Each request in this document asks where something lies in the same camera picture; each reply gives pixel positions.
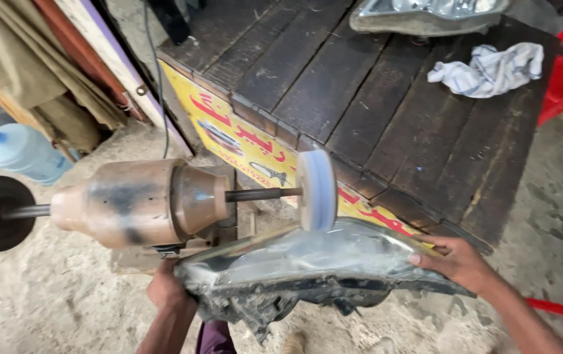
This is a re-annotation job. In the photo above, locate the person's left hand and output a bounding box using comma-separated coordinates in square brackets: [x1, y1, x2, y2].
[146, 257, 198, 313]

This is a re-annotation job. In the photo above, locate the white cloth buffing wheel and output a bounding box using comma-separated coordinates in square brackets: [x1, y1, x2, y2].
[295, 149, 339, 233]

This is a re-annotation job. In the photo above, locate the blue water bottle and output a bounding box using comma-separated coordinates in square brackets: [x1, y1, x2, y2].
[0, 122, 75, 187]

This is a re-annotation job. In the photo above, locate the dusty car headlight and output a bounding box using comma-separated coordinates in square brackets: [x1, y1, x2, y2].
[349, 0, 511, 37]

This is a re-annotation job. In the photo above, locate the dark wooden bench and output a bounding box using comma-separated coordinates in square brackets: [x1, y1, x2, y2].
[156, 0, 561, 256]

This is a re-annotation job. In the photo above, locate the brown bench polishing motor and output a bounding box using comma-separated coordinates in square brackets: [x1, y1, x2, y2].
[49, 158, 238, 249]

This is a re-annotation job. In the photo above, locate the yellow printed banner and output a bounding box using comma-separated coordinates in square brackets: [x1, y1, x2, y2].
[158, 59, 447, 256]

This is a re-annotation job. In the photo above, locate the beige hanging cloth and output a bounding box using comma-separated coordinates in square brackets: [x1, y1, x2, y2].
[0, 0, 130, 153]

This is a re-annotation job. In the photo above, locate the white striped cloth rag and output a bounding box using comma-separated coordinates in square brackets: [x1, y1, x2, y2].
[427, 42, 545, 99]

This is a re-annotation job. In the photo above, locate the person's purple trouser leg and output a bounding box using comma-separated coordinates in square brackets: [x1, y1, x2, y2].
[195, 321, 238, 354]

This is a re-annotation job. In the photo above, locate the clear car headlight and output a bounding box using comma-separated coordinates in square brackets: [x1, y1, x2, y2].
[173, 217, 476, 344]

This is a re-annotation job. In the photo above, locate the person's brown shoe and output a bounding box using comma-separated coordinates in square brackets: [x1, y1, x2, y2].
[281, 330, 308, 354]

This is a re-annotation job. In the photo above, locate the black cable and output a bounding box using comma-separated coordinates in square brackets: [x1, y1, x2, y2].
[141, 0, 171, 160]

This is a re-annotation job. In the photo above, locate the person's right hand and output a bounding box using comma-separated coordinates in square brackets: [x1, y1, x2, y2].
[408, 234, 501, 296]

